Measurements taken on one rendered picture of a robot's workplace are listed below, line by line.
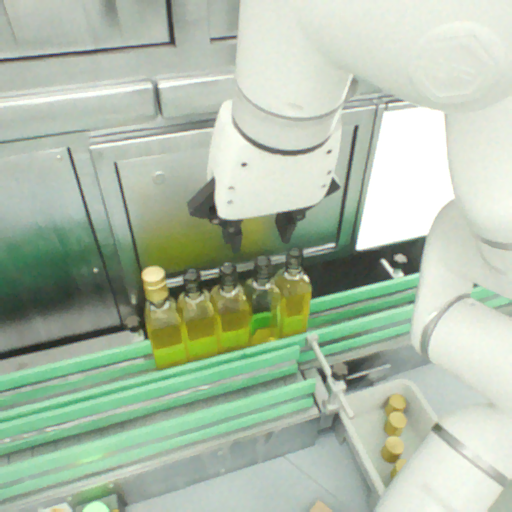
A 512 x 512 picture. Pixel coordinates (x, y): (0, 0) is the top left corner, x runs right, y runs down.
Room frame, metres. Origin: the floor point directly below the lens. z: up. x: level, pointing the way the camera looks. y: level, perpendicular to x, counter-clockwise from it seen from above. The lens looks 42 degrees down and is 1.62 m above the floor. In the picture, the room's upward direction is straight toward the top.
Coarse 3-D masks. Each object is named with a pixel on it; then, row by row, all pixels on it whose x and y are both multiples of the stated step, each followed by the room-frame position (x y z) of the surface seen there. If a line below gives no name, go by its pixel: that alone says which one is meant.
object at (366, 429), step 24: (384, 384) 0.48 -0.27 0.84; (408, 384) 0.48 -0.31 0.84; (360, 408) 0.46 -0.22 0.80; (384, 408) 0.47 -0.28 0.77; (408, 408) 0.46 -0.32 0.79; (360, 432) 0.42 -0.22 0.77; (384, 432) 0.42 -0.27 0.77; (408, 432) 0.42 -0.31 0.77; (408, 456) 0.37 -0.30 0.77; (384, 480) 0.32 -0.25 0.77
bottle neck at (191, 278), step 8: (184, 272) 0.50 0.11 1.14; (192, 272) 0.50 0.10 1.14; (184, 280) 0.48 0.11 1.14; (192, 280) 0.48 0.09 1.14; (200, 280) 0.49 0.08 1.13; (184, 288) 0.49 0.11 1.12; (192, 288) 0.48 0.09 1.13; (200, 288) 0.49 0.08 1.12; (192, 296) 0.48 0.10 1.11; (200, 296) 0.48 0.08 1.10
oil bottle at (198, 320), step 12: (180, 300) 0.49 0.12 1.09; (204, 300) 0.48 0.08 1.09; (180, 312) 0.47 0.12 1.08; (192, 312) 0.47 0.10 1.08; (204, 312) 0.47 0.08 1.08; (192, 324) 0.46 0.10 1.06; (204, 324) 0.47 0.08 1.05; (192, 336) 0.46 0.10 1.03; (204, 336) 0.47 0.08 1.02; (216, 336) 0.48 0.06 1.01; (192, 348) 0.46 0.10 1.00; (204, 348) 0.47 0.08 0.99; (216, 348) 0.47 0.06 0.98; (192, 360) 0.46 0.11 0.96
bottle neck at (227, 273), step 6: (222, 264) 0.52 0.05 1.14; (228, 264) 0.52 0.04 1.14; (222, 270) 0.51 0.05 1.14; (228, 270) 0.52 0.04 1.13; (234, 270) 0.50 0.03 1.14; (222, 276) 0.50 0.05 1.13; (228, 276) 0.49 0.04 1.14; (234, 276) 0.50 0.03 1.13; (222, 282) 0.50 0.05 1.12; (228, 282) 0.49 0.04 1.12; (234, 282) 0.50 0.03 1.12; (222, 288) 0.50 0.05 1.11; (228, 288) 0.49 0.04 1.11; (234, 288) 0.50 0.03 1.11; (228, 294) 0.49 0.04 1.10
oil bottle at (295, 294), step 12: (276, 276) 0.55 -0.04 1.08; (288, 288) 0.52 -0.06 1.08; (300, 288) 0.52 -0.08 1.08; (288, 300) 0.51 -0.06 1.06; (300, 300) 0.52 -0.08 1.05; (288, 312) 0.51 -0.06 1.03; (300, 312) 0.52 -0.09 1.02; (288, 324) 0.51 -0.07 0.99; (300, 324) 0.52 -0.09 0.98; (288, 336) 0.51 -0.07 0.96
